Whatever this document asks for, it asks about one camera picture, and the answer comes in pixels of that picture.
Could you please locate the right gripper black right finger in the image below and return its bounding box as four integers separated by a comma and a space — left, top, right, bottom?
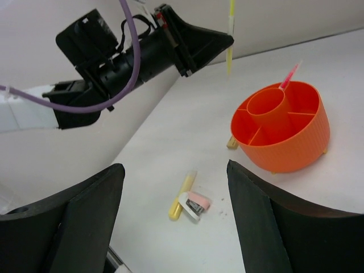
226, 160, 363, 272

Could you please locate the pink white stapler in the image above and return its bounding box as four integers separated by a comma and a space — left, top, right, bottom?
180, 191, 211, 221

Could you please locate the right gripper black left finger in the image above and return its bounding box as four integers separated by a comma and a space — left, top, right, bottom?
1, 163, 125, 272

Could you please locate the orange round divided container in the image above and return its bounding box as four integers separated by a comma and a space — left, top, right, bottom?
230, 81, 330, 173

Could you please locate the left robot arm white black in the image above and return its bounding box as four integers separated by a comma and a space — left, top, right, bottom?
1, 1, 234, 133

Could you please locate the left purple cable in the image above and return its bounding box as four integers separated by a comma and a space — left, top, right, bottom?
0, 0, 142, 114

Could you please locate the small tan wooden block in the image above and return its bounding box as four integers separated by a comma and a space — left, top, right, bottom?
226, 136, 239, 150

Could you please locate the thick yellow highlighter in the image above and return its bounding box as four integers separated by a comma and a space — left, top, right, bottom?
168, 171, 197, 221

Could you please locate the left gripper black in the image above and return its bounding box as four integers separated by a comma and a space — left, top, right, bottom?
153, 3, 234, 77

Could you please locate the pink highlighter pen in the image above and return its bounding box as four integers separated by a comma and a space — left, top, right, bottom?
279, 61, 302, 91

